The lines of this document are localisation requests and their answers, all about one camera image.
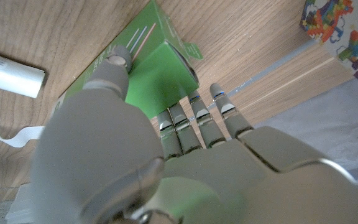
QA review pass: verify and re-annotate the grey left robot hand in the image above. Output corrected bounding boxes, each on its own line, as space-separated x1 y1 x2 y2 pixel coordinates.
31 45 358 224

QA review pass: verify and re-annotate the green cardboard package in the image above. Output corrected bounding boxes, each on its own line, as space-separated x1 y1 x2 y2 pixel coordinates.
53 0 204 121

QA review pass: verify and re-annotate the white bandage strip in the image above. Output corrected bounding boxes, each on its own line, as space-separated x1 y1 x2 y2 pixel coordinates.
0 122 46 149

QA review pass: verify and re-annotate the white bandage roll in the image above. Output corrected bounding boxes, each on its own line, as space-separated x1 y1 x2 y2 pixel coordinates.
0 46 47 100

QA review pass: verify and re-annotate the colourful block print box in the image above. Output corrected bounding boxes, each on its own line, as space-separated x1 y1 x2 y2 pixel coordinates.
300 0 358 97

